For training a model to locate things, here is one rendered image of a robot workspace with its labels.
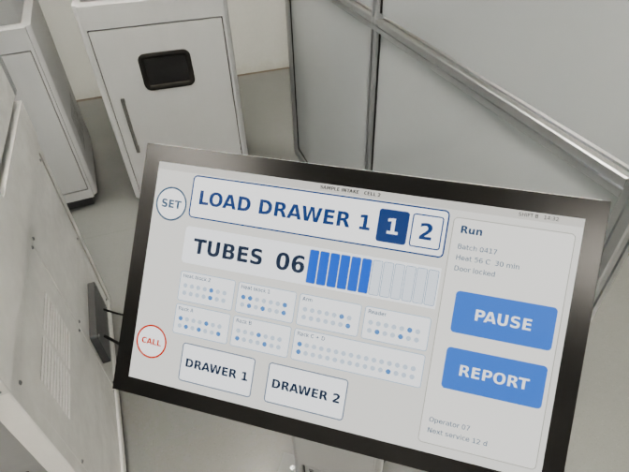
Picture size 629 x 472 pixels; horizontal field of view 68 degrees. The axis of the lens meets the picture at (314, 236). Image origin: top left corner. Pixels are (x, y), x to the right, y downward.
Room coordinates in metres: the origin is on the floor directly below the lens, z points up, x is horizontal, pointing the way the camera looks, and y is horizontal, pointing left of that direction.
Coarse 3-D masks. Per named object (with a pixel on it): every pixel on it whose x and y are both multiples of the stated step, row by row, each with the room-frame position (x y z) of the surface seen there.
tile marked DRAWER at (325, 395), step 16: (272, 368) 0.31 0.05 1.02; (288, 368) 0.31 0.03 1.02; (272, 384) 0.30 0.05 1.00; (288, 384) 0.30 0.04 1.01; (304, 384) 0.29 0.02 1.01; (320, 384) 0.29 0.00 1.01; (336, 384) 0.29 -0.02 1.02; (272, 400) 0.29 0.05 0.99; (288, 400) 0.28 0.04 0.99; (304, 400) 0.28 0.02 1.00; (320, 400) 0.28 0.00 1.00; (336, 400) 0.28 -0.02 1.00; (320, 416) 0.27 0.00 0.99; (336, 416) 0.26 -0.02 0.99
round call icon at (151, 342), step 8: (144, 328) 0.37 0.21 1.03; (152, 328) 0.37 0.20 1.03; (160, 328) 0.36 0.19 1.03; (168, 328) 0.36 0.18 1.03; (136, 336) 0.36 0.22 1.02; (144, 336) 0.36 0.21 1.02; (152, 336) 0.36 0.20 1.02; (160, 336) 0.36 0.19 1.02; (136, 344) 0.36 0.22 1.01; (144, 344) 0.36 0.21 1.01; (152, 344) 0.35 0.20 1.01; (160, 344) 0.35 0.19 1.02; (136, 352) 0.35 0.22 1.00; (144, 352) 0.35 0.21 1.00; (152, 352) 0.35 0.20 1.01; (160, 352) 0.34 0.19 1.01; (160, 360) 0.34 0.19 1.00
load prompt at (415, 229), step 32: (192, 192) 0.46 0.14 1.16; (224, 192) 0.45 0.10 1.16; (256, 192) 0.45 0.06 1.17; (288, 192) 0.44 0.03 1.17; (320, 192) 0.43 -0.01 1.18; (256, 224) 0.42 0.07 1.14; (288, 224) 0.41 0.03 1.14; (320, 224) 0.41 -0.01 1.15; (352, 224) 0.40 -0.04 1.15; (384, 224) 0.39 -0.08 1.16; (416, 224) 0.39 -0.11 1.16; (448, 224) 0.38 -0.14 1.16
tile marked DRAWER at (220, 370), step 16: (192, 352) 0.34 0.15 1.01; (208, 352) 0.34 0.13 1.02; (224, 352) 0.33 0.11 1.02; (192, 368) 0.33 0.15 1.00; (208, 368) 0.32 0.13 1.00; (224, 368) 0.32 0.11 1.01; (240, 368) 0.32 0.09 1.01; (208, 384) 0.31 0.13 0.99; (224, 384) 0.31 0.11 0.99; (240, 384) 0.30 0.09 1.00
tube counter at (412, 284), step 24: (288, 264) 0.38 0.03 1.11; (312, 264) 0.38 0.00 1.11; (336, 264) 0.37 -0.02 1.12; (360, 264) 0.37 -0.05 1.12; (384, 264) 0.36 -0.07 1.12; (408, 264) 0.36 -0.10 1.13; (336, 288) 0.36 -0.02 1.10; (360, 288) 0.35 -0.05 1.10; (384, 288) 0.35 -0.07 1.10; (408, 288) 0.34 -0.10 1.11; (432, 288) 0.34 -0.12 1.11
